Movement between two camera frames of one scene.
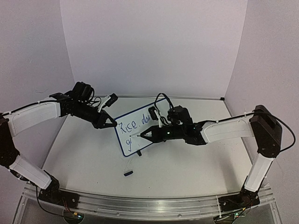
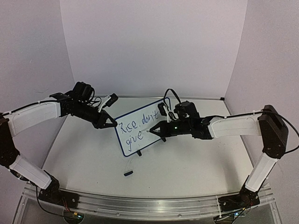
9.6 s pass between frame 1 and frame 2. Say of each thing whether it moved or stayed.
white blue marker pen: moved
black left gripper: stayed
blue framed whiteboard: stayed
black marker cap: stayed
